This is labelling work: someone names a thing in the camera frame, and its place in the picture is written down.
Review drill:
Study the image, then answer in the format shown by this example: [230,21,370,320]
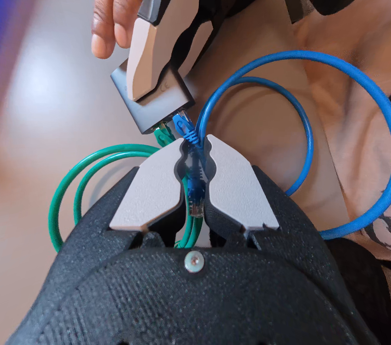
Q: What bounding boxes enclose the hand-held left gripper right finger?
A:
[205,134,280,235]

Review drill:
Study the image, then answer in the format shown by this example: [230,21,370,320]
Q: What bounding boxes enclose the blue ethernet cable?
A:
[172,50,391,240]

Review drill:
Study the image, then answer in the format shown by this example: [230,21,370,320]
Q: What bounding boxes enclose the black ethernet port box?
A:
[111,59,195,134]

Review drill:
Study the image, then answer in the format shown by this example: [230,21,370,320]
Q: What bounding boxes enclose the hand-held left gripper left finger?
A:
[109,138,186,232]

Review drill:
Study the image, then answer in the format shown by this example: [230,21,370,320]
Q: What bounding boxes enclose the green ethernet cable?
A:
[48,123,203,252]

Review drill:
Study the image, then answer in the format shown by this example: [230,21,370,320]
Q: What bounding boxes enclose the person's right hand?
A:
[91,0,144,60]

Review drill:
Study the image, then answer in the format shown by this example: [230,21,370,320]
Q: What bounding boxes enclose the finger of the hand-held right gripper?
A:
[126,0,202,102]
[172,12,214,75]

